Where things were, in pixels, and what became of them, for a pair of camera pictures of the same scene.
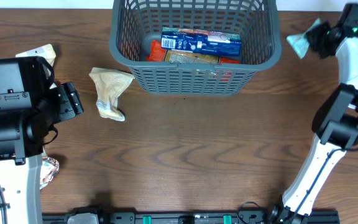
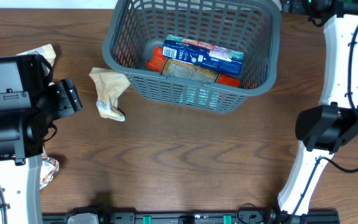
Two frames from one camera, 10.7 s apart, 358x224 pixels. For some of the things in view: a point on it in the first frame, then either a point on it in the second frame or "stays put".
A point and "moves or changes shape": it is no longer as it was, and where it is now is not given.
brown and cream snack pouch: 49,168 stays put
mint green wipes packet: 299,43 -> 203,96
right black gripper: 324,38 -> 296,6
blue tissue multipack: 201,42 -> 192,51
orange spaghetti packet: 158,53 -> 168,66
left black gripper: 66,99 stays put
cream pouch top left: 46,51 stays put
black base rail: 95,215 stays put
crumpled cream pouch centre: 110,84 stays put
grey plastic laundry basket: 137,25 moves or changes shape
